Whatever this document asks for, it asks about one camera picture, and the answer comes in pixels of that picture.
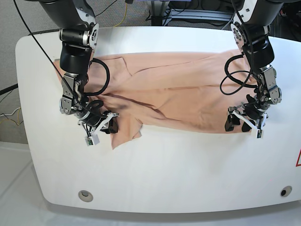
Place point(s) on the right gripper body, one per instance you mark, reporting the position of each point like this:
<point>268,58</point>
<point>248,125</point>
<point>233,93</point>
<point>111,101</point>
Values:
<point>95,123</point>

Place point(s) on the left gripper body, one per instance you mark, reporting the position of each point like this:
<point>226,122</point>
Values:
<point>249,111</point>

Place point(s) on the peach orange T-shirt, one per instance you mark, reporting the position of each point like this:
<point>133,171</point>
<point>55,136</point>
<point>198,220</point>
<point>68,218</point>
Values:
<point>178,90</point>

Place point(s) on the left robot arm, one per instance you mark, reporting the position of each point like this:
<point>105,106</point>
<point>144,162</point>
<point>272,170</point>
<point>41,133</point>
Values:
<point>251,29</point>

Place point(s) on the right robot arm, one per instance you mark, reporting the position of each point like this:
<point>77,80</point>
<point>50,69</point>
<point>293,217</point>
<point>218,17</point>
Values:
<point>78,33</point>

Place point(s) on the red warning sticker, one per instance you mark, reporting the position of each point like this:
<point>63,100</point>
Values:
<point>298,163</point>

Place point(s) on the left table grommet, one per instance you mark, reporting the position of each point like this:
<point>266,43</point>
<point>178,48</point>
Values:
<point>85,196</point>

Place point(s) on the table grommet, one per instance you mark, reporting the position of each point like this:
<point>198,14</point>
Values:
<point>286,191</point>
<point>85,196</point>

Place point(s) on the right table grommet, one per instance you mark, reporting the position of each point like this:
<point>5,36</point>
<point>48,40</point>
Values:
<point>286,191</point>

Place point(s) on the metal stand base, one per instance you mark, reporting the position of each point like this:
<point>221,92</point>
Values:
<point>161,13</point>

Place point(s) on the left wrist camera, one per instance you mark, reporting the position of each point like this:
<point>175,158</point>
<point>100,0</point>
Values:
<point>259,133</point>

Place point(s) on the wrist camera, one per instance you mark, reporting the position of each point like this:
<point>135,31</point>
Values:
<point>259,133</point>
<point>92,140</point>

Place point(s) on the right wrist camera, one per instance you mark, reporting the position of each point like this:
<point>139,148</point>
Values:
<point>92,140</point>

